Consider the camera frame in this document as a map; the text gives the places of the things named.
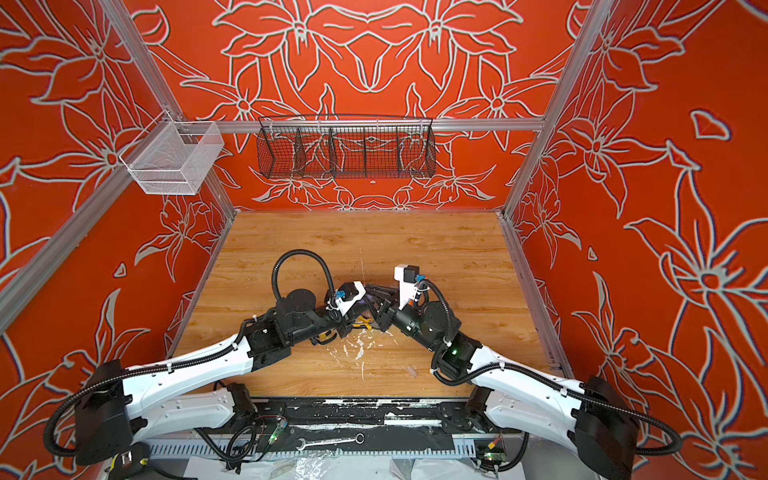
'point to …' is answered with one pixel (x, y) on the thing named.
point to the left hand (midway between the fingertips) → (369, 295)
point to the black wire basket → (345, 146)
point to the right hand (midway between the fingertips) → (358, 293)
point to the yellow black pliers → (366, 321)
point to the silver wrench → (359, 438)
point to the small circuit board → (495, 456)
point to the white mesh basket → (173, 157)
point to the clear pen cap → (412, 371)
